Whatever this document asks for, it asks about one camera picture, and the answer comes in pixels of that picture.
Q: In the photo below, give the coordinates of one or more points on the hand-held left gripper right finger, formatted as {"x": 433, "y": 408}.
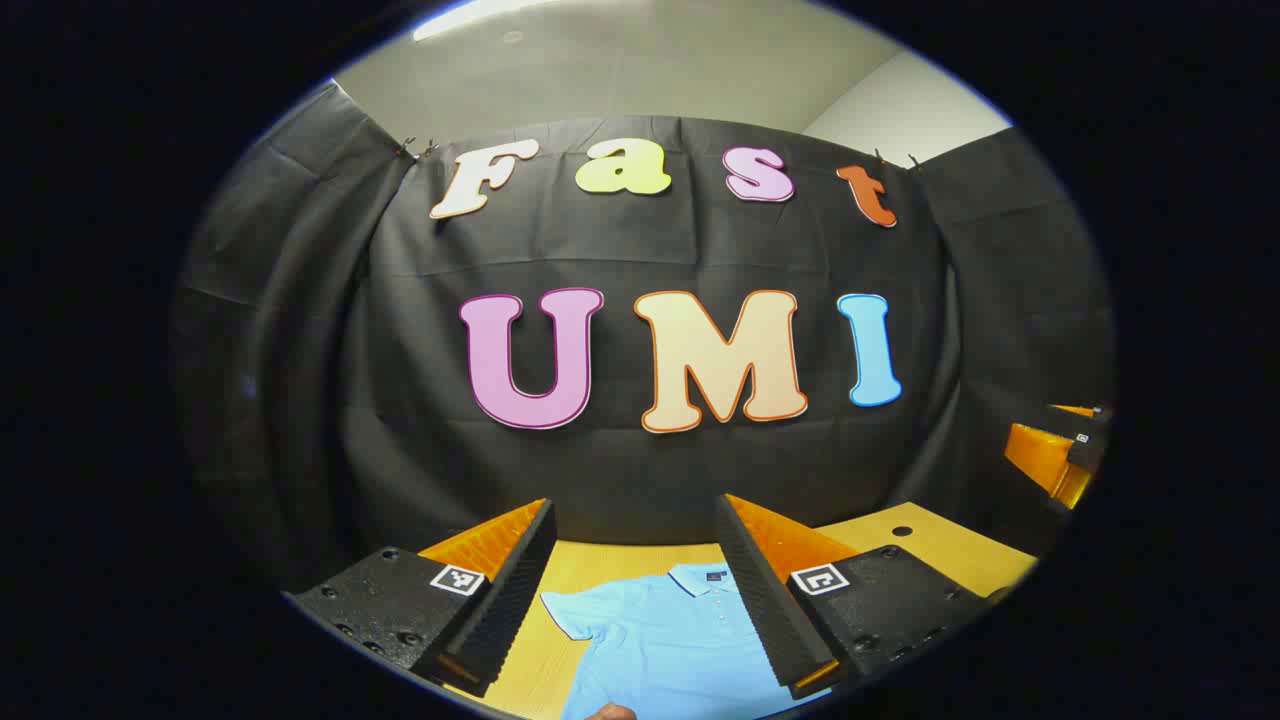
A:
{"x": 765, "y": 600}

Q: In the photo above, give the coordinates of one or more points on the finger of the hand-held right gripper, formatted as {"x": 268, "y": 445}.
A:
{"x": 1040, "y": 455}
{"x": 1095, "y": 425}

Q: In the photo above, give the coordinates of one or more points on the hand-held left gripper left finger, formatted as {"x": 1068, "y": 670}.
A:
{"x": 505, "y": 600}

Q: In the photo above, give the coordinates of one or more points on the light blue T-shirt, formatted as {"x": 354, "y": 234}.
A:
{"x": 660, "y": 650}

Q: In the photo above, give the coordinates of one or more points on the black backdrop cloth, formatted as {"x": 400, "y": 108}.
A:
{"x": 620, "y": 470}

